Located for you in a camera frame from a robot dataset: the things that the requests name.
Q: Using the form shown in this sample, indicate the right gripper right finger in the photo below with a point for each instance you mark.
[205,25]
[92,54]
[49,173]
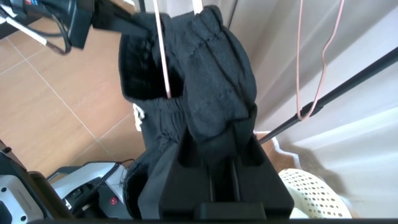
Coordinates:
[264,186]

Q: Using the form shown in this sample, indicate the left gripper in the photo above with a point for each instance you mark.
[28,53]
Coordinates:
[79,21]

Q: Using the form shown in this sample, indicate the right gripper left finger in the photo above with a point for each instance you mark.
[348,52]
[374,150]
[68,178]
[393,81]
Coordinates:
[183,186]

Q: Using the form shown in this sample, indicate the pink clothes hanger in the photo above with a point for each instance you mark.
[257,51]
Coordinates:
[163,56]
[298,62]

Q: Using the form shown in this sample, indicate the black shorts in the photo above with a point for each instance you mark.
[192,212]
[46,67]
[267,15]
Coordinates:
[214,77]

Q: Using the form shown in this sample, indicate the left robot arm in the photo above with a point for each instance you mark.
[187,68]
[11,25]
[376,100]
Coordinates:
[12,18]

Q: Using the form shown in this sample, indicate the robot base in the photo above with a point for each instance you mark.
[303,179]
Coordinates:
[81,180]

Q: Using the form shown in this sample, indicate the white laundry basket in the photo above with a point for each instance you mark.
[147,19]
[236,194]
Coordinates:
[311,193]

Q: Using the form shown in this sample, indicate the black clothes rack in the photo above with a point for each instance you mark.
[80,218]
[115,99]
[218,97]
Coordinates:
[342,88]

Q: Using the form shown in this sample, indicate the beige curtain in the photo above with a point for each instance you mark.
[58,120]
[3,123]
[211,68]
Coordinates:
[342,140]

